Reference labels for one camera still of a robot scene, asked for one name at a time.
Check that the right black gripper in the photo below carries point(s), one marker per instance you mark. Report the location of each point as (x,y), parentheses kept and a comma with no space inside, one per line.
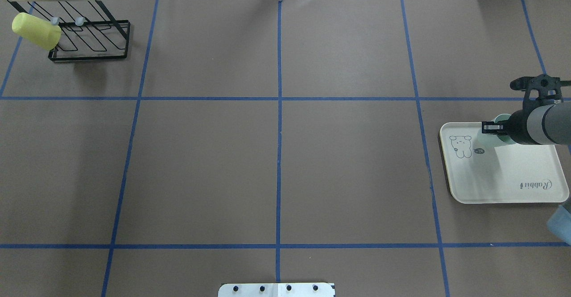
(517,128)

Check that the mint green cup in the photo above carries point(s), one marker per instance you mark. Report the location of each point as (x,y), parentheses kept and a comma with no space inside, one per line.
(489,140)

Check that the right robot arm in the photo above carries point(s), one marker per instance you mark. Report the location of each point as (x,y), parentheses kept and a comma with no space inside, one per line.
(544,125)

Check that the cream rabbit tray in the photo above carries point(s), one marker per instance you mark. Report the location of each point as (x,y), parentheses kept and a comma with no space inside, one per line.
(481,169)

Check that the yellow cup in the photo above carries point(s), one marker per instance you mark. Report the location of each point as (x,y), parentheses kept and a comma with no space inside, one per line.
(38,31)

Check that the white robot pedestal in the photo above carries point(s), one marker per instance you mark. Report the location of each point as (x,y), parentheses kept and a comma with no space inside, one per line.
(301,289)

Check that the black wire cup rack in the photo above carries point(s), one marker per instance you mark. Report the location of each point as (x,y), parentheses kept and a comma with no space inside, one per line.
(89,30)

